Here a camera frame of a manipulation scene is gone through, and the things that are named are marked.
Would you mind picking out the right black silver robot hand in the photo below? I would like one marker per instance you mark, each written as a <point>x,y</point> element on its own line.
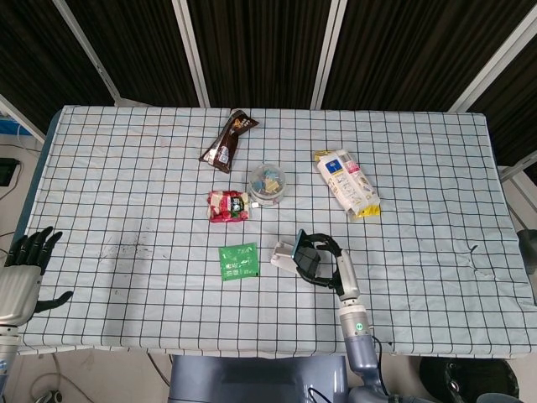
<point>348,277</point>

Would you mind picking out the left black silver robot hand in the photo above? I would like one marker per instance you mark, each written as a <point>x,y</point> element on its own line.
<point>19,289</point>

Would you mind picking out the black smartphone teal edge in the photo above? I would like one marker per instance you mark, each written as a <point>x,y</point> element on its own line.
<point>308,258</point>

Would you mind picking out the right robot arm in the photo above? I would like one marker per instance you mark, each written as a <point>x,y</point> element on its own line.
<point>361,348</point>

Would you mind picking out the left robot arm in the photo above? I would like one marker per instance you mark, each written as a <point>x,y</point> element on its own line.
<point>6,361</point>

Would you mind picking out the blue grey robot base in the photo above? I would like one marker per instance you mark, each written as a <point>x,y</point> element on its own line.
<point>251,378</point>

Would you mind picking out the white folding phone stand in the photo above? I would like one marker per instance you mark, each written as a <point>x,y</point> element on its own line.
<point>281,256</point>

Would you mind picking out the white yellow snack package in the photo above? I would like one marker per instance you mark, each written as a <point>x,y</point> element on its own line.
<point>348,184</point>

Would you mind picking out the green tea sachet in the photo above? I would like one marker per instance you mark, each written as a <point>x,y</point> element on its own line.
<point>239,262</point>

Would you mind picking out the black box device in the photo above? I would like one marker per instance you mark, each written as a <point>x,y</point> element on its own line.
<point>7,172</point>

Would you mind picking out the clear jar of clips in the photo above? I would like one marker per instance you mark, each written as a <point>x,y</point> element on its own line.
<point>267,184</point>

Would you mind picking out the checkered light blue tablecloth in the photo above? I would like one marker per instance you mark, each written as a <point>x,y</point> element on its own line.
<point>126,210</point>

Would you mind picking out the red spouted drink pouch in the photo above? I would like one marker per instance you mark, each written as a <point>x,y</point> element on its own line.
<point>228,205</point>

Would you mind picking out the black round bin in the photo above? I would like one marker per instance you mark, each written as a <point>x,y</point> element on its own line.
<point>482,380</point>

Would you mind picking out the brown snack wrapper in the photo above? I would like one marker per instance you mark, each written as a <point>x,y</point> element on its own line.
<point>226,144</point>

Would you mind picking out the white partition frame post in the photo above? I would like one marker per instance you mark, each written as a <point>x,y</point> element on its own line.
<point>491,63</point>
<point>518,168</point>
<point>23,119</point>
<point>191,50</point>
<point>88,54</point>
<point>329,50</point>

